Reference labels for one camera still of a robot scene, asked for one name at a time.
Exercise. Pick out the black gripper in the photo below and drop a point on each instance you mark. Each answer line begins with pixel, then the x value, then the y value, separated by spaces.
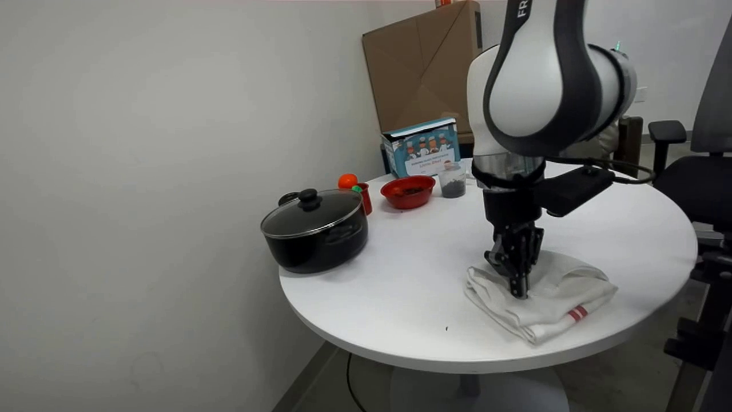
pixel 512 214

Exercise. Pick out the white towel with red stripes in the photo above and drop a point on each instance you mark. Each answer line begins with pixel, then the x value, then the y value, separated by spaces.
pixel 555 304

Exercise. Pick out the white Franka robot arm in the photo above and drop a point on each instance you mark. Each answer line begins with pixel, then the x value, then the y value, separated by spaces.
pixel 545 75

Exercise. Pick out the red bowl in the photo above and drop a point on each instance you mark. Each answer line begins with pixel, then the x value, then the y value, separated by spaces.
pixel 408 193

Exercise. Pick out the blue printed box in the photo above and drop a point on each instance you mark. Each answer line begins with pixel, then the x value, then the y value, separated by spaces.
pixel 423 149

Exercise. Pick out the red mug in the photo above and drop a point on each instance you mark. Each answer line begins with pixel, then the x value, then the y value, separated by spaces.
pixel 364 199

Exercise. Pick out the dark brown chair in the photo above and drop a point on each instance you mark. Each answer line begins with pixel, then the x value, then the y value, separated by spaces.
pixel 626 145

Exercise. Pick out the orange ball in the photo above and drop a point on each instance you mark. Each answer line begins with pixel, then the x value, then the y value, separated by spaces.
pixel 348 181

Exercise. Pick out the black cooking pot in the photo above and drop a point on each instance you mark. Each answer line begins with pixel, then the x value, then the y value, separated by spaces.
pixel 321 248

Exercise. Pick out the black office chair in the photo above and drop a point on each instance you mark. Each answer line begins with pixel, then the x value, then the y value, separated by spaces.
pixel 698 175

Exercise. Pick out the glass pot lid black knob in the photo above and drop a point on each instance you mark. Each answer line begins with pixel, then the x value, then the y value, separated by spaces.
pixel 308 214

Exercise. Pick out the large brown cardboard sheet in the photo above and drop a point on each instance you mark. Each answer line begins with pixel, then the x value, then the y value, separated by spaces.
pixel 423 70

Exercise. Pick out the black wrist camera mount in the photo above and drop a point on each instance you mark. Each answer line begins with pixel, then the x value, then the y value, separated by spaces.
pixel 578 191

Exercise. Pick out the white table pedestal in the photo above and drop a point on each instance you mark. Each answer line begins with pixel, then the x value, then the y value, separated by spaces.
pixel 488 392

